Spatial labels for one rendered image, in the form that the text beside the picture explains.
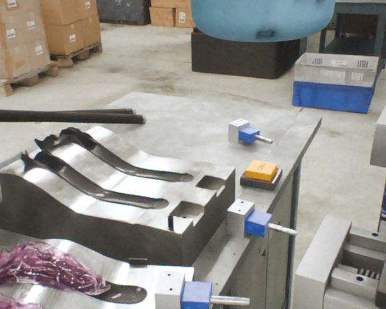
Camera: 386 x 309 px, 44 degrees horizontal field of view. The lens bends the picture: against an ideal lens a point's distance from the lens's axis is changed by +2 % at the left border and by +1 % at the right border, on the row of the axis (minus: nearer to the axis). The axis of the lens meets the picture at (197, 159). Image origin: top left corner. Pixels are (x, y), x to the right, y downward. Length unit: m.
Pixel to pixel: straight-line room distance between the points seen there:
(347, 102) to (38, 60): 2.91
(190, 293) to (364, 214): 1.99
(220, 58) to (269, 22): 4.71
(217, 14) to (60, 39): 5.24
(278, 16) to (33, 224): 0.80
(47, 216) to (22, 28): 3.97
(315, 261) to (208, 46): 4.48
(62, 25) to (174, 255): 4.73
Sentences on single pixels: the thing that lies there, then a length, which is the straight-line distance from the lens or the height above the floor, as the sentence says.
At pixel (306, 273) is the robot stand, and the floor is 0.99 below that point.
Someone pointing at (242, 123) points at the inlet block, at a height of 0.85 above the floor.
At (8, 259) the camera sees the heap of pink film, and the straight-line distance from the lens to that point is 0.75.
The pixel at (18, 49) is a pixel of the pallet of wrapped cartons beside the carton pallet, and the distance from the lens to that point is 4.78.
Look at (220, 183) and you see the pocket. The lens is 0.95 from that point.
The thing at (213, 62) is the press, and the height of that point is 0.12.
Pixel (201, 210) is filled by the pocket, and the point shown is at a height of 0.88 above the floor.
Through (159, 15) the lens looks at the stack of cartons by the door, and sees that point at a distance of 7.76.
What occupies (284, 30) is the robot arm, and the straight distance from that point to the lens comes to 0.23.
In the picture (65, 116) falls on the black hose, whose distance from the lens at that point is 1.37.
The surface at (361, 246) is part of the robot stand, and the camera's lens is 0.63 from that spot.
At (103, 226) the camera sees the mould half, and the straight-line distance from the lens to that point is 0.86.
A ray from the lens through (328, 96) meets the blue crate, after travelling 4.00.
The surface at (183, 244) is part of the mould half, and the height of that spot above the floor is 0.87.
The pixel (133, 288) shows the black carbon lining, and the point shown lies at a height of 0.85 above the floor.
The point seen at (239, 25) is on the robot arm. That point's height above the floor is 1.29.
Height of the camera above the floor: 1.33
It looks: 26 degrees down
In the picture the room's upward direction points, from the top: 1 degrees counter-clockwise
